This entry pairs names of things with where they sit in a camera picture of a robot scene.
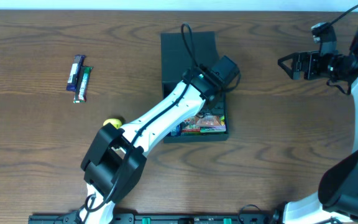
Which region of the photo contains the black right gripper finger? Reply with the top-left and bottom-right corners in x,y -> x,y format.
277,53 -> 294,64
278,60 -> 300,80

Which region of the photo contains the yellow green Pretz box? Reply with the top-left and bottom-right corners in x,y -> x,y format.
196,115 -> 226,133

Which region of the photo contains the green gummy worms bag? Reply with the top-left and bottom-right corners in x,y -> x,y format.
180,116 -> 201,136

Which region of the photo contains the blue cookie package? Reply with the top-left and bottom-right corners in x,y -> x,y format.
170,124 -> 181,137

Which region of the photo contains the dark green flip-lid box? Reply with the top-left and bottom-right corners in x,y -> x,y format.
160,31 -> 229,144

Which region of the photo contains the yellow candy canister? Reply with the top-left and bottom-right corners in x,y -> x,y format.
103,118 -> 122,129

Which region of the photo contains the green white candy bar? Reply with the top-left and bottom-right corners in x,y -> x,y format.
73,66 -> 93,103

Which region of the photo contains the brown Pocky box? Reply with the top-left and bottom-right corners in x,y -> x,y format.
197,114 -> 226,128

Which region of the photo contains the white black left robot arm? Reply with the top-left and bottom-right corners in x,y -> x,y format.
78,56 -> 240,223

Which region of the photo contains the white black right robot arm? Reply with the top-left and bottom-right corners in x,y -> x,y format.
271,22 -> 358,223

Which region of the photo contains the purple candy bar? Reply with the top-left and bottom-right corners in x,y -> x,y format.
66,55 -> 86,91

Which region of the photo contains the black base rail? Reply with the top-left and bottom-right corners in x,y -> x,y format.
28,205 -> 282,224

